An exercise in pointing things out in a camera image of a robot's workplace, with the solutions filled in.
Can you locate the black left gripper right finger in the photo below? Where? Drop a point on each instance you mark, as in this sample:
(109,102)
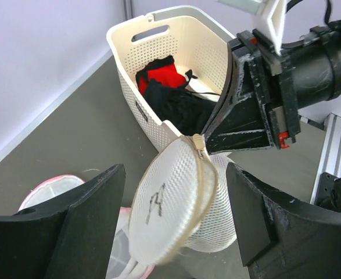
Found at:
(280,236)

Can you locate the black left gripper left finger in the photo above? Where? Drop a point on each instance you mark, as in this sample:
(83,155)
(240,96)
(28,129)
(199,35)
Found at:
(68,236)

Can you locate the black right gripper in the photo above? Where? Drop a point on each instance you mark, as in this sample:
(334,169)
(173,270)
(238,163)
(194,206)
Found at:
(258,102)

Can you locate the white mesh laundry bag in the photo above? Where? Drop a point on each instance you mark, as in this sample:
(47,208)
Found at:
(181,201)

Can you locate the pink-trimmed mesh laundry bag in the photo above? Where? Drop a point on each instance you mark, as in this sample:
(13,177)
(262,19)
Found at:
(121,264)

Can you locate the white plastic laundry basket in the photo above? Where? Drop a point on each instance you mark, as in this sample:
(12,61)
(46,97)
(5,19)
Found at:
(169,46)

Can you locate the black clothing in basket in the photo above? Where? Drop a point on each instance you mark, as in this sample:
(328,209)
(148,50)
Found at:
(188,112)

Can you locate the red clothing in basket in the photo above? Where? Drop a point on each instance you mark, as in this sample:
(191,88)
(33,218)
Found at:
(166,75)

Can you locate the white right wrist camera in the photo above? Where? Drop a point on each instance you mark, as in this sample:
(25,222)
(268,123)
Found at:
(268,17)

